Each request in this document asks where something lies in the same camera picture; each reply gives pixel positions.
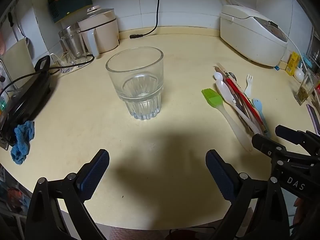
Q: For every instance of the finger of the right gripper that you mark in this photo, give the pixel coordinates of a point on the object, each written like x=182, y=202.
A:
x=293, y=136
x=270, y=148

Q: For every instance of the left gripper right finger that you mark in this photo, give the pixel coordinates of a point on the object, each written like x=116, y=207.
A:
x=269, y=219

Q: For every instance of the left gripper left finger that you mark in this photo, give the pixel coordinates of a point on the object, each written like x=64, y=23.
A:
x=45, y=219

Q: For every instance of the speckled beige large spoon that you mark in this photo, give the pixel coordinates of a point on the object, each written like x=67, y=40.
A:
x=227, y=96

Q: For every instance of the small white plastic spoon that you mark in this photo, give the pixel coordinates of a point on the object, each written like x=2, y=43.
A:
x=218, y=76

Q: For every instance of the wooden handled fork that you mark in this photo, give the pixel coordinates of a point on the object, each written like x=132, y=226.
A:
x=250, y=114

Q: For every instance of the disposable chopsticks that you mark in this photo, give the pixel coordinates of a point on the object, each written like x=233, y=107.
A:
x=233, y=81

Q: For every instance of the clear glass tumbler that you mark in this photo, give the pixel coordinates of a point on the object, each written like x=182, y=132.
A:
x=137, y=75

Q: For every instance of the blue plastic spork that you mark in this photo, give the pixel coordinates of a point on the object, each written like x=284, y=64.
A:
x=259, y=107

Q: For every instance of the glass spice jar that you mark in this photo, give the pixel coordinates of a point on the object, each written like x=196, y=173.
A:
x=309, y=83

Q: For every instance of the small white teapot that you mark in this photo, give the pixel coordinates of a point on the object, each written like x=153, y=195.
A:
x=299, y=74

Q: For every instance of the white plastic spork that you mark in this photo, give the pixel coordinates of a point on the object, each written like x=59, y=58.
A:
x=248, y=89

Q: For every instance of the yellow box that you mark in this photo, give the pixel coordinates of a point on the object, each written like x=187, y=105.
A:
x=292, y=63

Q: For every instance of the blue cloth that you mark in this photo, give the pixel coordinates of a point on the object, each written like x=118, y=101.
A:
x=24, y=134

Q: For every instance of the white rice cooker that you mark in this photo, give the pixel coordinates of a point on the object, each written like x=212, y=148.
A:
x=253, y=35

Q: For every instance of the black electric griddle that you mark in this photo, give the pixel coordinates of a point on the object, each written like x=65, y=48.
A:
x=24, y=104

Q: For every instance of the white cutting board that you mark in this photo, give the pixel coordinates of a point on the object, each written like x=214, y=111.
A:
x=16, y=62

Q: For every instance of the glass jar with metal lid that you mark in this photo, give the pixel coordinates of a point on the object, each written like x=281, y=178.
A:
x=71, y=38

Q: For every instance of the beige electric cooker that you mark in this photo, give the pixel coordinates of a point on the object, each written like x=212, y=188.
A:
x=99, y=30

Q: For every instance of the dark green knife block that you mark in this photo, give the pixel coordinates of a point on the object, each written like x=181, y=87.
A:
x=60, y=9

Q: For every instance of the red handled utensil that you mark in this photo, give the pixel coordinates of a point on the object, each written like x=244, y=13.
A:
x=249, y=105

